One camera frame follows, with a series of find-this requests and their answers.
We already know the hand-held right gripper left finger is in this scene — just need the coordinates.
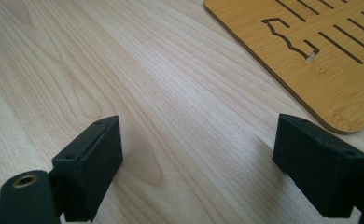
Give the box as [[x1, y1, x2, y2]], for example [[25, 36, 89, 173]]
[[51, 115, 124, 223]]

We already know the slotted bamboo board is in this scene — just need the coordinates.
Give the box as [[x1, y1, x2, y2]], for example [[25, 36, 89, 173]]
[[203, 0, 364, 135]]

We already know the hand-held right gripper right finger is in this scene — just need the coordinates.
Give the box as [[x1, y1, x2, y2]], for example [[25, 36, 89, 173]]
[[272, 113, 364, 219]]

